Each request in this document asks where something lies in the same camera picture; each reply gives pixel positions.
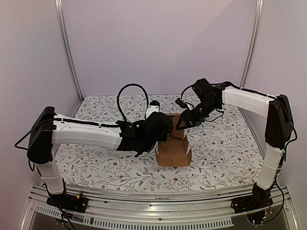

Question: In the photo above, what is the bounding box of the brown cardboard box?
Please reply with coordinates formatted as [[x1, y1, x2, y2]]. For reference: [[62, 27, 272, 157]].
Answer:
[[155, 114, 192, 167]]

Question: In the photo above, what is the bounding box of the front aluminium rail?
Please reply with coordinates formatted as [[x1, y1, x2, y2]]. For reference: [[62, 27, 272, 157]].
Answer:
[[20, 185, 301, 230]]

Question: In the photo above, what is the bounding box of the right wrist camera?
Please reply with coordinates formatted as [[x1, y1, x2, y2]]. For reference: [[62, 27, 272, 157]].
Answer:
[[175, 98, 194, 110]]

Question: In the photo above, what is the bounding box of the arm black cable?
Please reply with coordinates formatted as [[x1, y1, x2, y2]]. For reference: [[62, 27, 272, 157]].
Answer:
[[117, 83, 149, 123], [180, 85, 196, 101]]

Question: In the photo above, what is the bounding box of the floral patterned table mat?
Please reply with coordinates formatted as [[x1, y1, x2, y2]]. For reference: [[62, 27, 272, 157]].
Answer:
[[47, 94, 274, 194]]

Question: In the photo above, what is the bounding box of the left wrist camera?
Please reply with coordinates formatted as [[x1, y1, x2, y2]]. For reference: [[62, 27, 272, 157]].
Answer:
[[145, 100, 160, 119]]

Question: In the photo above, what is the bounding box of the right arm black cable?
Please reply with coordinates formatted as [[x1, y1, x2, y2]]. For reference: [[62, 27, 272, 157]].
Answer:
[[180, 85, 196, 101]]

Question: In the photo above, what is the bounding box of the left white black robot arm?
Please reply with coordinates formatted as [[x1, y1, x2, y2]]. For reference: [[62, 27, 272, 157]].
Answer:
[[14, 106, 173, 208]]

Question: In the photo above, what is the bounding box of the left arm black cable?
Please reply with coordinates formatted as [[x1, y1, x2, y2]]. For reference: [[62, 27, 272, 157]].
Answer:
[[117, 83, 149, 123]]

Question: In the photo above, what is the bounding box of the right aluminium frame post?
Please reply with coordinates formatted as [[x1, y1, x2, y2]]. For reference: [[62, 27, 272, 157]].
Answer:
[[240, 0, 264, 87]]

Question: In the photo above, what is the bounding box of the aluminium frame post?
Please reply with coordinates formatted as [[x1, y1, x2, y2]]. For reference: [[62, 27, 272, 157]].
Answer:
[[240, 0, 264, 87], [54, 0, 84, 102]]

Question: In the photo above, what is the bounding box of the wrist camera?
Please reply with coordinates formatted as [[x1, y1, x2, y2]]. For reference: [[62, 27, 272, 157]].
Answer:
[[175, 98, 194, 110], [145, 100, 160, 119]]

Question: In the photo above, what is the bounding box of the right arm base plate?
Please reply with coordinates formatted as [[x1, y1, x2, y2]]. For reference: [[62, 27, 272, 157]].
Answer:
[[230, 195, 273, 214]]

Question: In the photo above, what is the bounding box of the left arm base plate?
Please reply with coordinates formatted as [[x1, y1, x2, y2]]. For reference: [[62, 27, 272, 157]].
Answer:
[[47, 193, 89, 213]]

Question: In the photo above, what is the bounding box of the left aluminium frame post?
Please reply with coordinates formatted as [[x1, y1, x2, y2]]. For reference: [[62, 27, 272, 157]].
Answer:
[[54, 0, 84, 102]]

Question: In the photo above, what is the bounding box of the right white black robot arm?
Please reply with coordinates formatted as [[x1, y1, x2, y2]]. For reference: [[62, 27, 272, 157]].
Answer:
[[175, 78, 297, 209]]

